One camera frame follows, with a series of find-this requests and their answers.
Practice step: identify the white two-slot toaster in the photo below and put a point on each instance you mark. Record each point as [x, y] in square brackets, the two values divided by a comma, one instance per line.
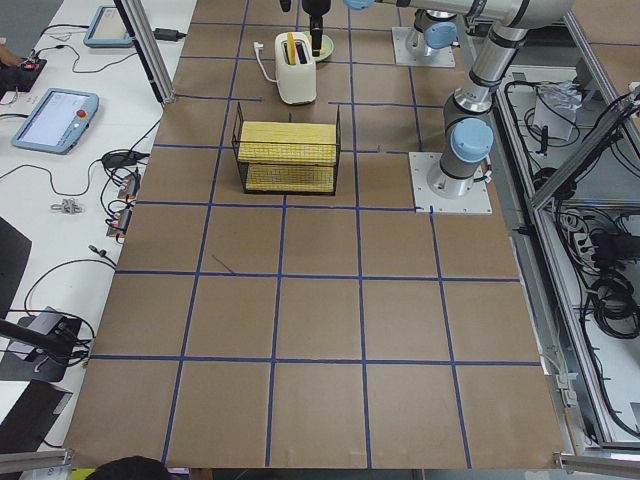
[296, 84]

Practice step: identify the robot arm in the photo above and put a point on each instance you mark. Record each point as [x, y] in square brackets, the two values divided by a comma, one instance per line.
[432, 30]
[469, 139]

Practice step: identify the yellow bread slice in toaster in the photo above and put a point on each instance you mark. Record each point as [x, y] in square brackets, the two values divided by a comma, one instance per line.
[291, 48]

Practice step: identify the light green round plate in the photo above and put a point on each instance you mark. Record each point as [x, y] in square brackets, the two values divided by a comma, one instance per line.
[326, 50]

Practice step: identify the black power adapter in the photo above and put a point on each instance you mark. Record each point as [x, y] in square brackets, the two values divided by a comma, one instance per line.
[172, 35]

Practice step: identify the wooden shelf box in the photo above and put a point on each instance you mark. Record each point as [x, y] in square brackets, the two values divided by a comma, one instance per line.
[287, 157]

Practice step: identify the far blue teach pendant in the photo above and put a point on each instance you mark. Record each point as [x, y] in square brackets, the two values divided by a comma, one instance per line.
[107, 30]

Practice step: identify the blue teach pendant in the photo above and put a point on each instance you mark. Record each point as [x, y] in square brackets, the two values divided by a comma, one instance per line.
[57, 122]
[107, 30]

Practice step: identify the near blue teach pendant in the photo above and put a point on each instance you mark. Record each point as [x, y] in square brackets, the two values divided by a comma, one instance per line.
[57, 122]

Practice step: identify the black electronics box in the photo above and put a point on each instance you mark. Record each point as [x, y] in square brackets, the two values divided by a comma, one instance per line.
[22, 78]

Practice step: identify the person at table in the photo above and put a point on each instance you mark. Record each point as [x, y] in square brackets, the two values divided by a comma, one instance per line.
[8, 59]

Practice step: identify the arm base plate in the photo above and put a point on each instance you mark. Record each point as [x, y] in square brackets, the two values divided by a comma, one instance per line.
[435, 192]
[410, 49]

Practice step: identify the aluminium frame post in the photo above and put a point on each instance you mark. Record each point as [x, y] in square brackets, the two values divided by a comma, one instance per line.
[139, 30]

